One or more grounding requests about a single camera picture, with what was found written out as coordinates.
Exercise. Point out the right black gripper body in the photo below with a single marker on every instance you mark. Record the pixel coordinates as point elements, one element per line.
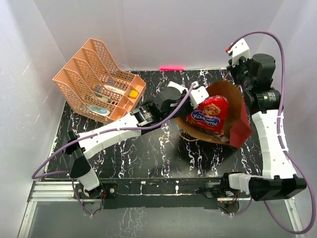
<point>239,72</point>

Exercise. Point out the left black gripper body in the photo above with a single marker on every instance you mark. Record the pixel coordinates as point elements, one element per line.
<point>185,109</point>

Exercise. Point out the red candy bag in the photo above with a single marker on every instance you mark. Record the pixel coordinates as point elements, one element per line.
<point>210,115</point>

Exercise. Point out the red brown paper bag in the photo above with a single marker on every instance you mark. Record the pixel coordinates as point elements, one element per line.
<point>236,128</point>

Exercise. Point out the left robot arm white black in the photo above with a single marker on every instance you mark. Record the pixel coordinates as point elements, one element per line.
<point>171,102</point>

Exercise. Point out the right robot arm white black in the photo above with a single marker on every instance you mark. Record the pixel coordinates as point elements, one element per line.
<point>279,179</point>

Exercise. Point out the small white red box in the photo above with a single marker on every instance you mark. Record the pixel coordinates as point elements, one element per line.
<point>179,87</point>

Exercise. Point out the orange yellow block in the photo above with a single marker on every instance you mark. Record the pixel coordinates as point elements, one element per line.
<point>133,94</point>

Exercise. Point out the white packet in organizer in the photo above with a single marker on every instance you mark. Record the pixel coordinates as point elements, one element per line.
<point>114,90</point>

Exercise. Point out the blue white item in organizer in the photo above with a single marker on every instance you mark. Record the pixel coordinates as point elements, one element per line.
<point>99,110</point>

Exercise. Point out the pink plastic file organizer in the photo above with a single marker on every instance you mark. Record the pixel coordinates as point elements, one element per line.
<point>82,80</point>

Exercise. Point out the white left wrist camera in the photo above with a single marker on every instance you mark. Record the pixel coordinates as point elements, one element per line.
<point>198,94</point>

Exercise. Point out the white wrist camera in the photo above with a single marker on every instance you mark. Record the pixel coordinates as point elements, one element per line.
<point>198,94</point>
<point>238,50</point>

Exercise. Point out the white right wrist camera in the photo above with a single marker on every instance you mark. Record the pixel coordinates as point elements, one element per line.
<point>238,50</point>

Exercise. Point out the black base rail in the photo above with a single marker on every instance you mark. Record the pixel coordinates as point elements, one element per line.
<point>161,192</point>

